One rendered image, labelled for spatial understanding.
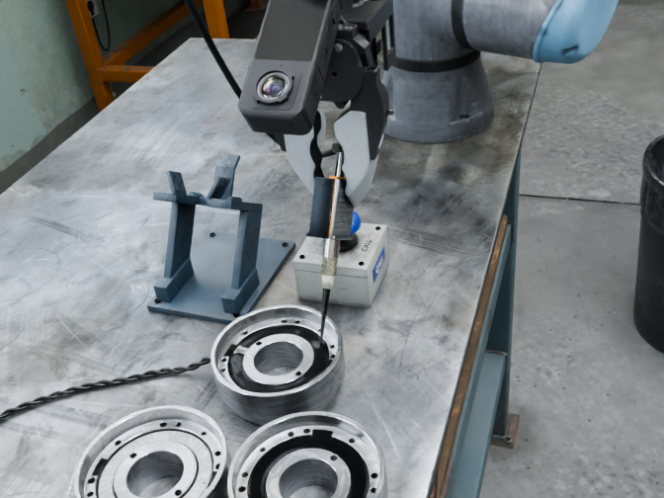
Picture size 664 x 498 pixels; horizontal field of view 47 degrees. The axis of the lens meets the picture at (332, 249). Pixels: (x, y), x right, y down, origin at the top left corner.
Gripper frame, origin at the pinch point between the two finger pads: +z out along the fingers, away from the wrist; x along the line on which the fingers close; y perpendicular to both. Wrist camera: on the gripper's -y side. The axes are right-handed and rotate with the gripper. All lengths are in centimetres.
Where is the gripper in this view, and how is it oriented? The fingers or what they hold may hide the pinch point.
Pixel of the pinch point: (334, 195)
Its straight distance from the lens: 61.5
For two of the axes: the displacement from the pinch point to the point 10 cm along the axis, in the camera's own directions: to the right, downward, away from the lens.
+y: 3.5, -5.8, 7.4
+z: 1.0, 8.1, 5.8
